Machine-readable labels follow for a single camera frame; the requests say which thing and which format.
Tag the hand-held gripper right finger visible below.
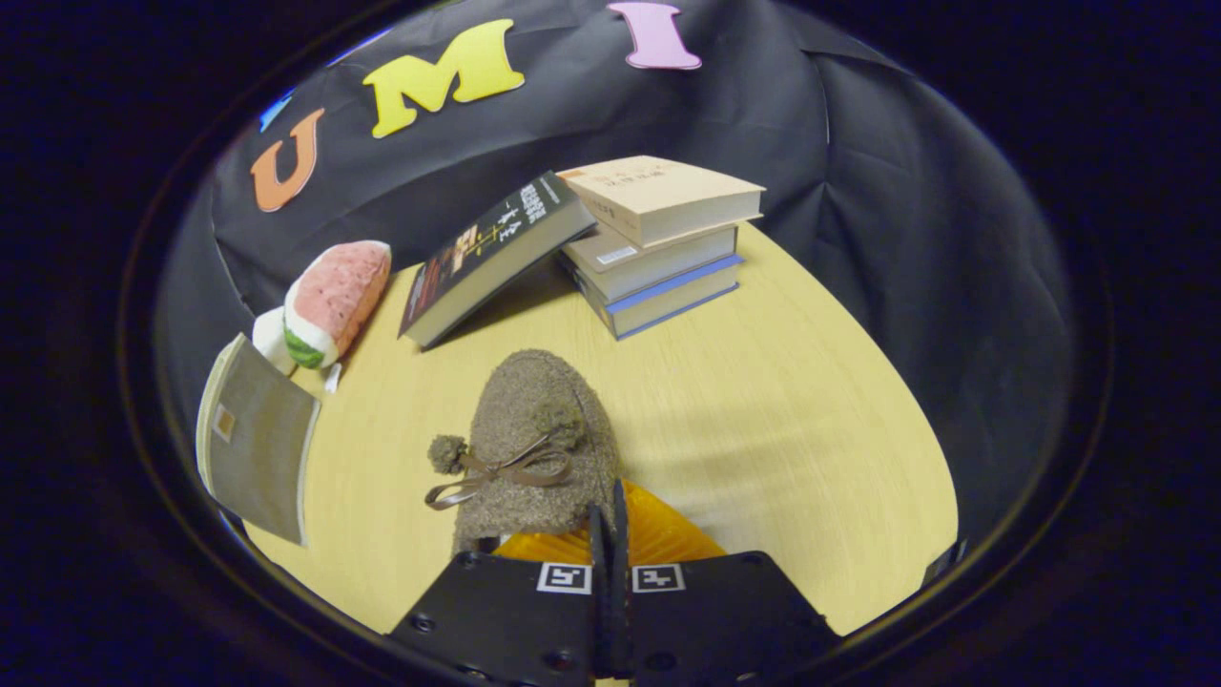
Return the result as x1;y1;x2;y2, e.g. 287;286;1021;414
610;478;841;687

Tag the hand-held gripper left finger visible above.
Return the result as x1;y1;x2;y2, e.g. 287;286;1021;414
386;504;611;687

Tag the brown fuzzy shoe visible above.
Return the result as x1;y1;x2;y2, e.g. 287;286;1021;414
424;348;622;560

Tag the grey fabric storage box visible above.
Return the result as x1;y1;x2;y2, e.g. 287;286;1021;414
195;331;321;548

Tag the blue cover book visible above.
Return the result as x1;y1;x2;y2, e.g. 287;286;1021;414
570;252;744;342

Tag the beige book with barcode label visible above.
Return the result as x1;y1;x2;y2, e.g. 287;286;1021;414
560;223;741;303

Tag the black cover book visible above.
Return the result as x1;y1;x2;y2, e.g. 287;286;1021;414
397;170;598;352

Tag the watermelon slice plush toy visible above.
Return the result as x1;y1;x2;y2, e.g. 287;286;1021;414
282;239;394;371

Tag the white plush toy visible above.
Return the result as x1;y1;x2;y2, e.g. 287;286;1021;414
250;305;299;379

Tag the thick tan cover book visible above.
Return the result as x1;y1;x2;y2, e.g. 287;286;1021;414
557;155;767;249

